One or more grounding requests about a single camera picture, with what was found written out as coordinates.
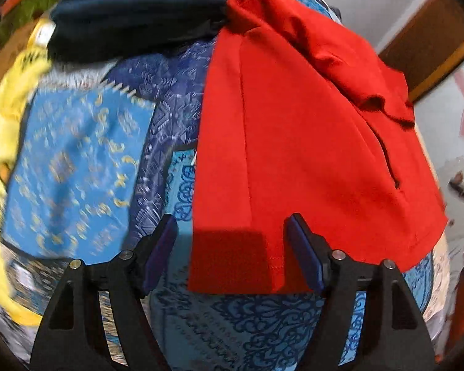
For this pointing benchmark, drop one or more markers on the white sliding wardrobe door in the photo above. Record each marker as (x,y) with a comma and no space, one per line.
(440,120)

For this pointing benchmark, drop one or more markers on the wooden lap desk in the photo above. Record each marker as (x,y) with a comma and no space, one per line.
(16,43)

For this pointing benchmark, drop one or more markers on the yellow duck kids garment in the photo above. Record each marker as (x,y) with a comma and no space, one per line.
(16,89)

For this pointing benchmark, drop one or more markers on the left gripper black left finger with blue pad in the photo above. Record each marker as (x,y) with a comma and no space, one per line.
(71,335)

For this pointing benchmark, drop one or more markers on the red zip jacket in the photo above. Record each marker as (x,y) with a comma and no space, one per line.
(300,115)

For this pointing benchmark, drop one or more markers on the navy patterned folded clothes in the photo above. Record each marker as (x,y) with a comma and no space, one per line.
(97,30)

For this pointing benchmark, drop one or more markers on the blue patchwork bedspread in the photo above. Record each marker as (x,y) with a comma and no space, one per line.
(107,150)

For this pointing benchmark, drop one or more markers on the brown wooden door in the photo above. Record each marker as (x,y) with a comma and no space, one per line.
(429,47)

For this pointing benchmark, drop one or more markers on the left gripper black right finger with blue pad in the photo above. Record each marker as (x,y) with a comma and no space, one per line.
(393,335)

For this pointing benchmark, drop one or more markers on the green storage box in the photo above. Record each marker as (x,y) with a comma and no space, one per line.
(24,12)

